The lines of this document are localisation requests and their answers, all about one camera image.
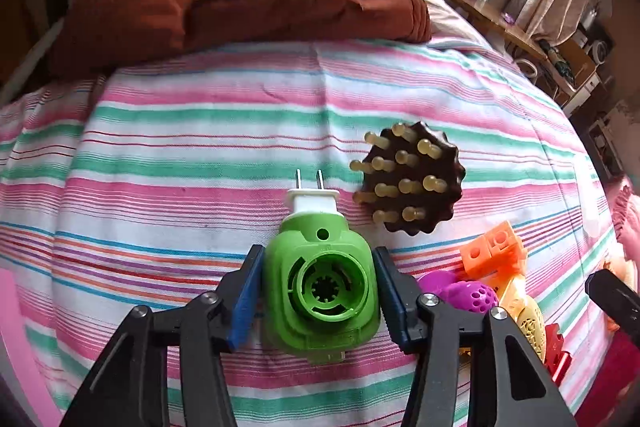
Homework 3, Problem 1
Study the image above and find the orange cube block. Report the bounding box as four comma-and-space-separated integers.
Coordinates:
459, 221, 528, 280

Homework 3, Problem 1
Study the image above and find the red cloth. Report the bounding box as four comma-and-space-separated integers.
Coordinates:
575, 332, 640, 427

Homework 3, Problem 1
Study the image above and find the striped bedsheet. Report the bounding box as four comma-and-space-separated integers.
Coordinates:
0, 34, 621, 427

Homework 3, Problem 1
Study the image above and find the brown knobbed massage comb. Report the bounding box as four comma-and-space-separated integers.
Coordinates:
350, 121, 467, 237

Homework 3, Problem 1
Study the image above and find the wooden shelf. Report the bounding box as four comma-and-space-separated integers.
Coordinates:
415, 0, 601, 108

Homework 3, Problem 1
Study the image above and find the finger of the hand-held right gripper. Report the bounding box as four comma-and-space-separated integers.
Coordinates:
585, 269, 640, 335

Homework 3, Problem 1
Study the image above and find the purple perforated plastic toy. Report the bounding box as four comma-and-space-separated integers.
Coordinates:
417, 271, 500, 325

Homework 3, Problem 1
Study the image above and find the white pillow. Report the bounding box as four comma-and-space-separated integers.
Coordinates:
415, 0, 506, 55

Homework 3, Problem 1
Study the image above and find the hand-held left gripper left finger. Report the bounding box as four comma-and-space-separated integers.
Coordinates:
60, 244, 266, 427

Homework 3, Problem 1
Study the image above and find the white bed rail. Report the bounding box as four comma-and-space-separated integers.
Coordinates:
0, 19, 66, 102

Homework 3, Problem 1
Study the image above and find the green plug-in vaporizer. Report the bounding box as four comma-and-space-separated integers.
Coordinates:
262, 169, 383, 365

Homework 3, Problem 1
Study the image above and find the pink ruffled cloth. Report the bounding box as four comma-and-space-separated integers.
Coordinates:
607, 177, 640, 268

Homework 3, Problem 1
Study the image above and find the red plastic block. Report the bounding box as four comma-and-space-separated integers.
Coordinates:
542, 323, 573, 385

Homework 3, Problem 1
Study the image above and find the yellow-orange plastic piece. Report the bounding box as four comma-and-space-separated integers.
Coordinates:
492, 274, 528, 308

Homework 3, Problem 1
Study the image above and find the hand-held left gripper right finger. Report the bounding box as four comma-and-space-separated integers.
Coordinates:
372, 246, 581, 427

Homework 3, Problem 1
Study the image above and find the beige perforated ball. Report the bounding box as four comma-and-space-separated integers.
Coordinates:
500, 292, 547, 360

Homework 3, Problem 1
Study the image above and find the cardboard box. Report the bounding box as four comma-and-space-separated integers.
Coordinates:
555, 34, 601, 92

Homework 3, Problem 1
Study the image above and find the white tray with pink rim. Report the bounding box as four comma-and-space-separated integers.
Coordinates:
0, 267, 61, 427

